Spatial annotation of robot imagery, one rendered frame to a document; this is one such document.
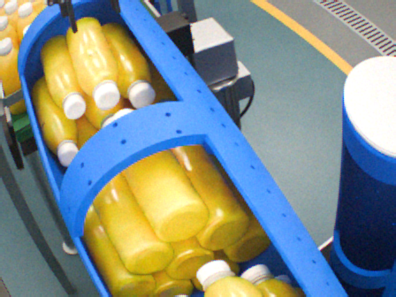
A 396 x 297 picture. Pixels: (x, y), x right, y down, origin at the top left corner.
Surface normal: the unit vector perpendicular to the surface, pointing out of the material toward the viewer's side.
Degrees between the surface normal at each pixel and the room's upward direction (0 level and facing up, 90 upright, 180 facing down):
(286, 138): 0
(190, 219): 89
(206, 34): 0
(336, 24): 0
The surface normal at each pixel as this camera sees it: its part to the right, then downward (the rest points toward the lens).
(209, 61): 0.41, 0.64
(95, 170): -0.53, -0.41
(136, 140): -0.19, -0.64
